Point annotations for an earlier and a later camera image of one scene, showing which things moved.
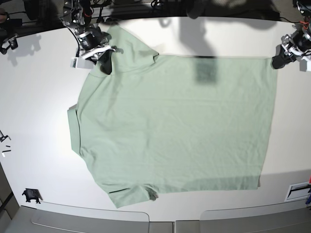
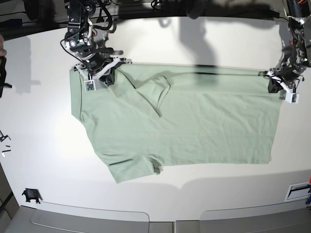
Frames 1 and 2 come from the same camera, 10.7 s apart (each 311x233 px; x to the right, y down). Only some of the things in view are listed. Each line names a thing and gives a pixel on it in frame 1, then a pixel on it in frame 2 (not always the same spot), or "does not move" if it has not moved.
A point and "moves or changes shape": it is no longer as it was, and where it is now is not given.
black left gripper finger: (106, 65) → (109, 77)
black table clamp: (32, 194) does not move
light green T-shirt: (173, 124) moves or changes shape
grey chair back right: (287, 218) does not move
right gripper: (290, 47) → (286, 74)
